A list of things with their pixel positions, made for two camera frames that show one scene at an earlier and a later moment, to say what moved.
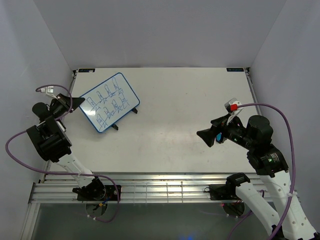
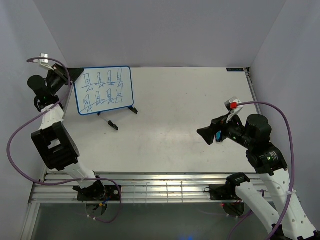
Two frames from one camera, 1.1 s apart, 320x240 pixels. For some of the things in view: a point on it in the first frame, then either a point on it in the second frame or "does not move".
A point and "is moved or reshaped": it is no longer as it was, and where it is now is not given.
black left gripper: [63, 100] to [74, 73]
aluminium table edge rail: [248, 75] does not move
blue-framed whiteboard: [108, 102] is moved or reshaped
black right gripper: [219, 125] does not move
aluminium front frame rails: [136, 188] does not move
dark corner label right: [235, 69] does not move
